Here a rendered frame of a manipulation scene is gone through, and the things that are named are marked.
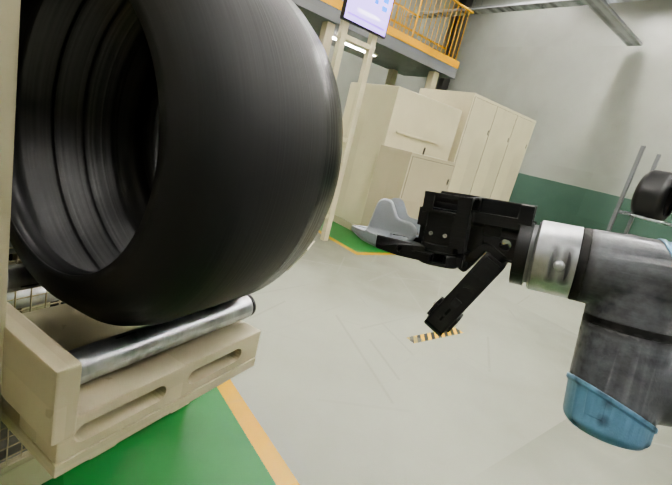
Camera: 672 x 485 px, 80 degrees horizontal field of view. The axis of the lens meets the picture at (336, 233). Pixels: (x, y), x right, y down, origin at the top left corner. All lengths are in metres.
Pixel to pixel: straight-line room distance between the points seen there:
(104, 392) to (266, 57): 0.47
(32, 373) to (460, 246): 0.49
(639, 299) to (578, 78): 12.24
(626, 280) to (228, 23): 0.46
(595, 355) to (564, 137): 11.91
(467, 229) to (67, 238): 0.71
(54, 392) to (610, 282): 0.57
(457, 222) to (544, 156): 11.98
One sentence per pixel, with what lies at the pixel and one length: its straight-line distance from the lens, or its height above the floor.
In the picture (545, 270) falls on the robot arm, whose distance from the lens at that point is 0.45.
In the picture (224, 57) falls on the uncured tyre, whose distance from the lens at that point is 0.48.
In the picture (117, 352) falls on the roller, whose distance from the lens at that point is 0.63.
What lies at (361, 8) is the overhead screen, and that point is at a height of 2.48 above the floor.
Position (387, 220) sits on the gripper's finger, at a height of 1.17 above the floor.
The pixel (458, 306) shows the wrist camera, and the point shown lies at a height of 1.10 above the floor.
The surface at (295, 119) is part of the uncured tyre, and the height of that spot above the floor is 1.26.
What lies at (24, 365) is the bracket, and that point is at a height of 0.92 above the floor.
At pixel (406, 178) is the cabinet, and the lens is 4.96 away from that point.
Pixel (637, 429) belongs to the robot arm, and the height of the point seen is 1.07.
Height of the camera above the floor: 1.26
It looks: 14 degrees down
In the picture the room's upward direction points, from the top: 14 degrees clockwise
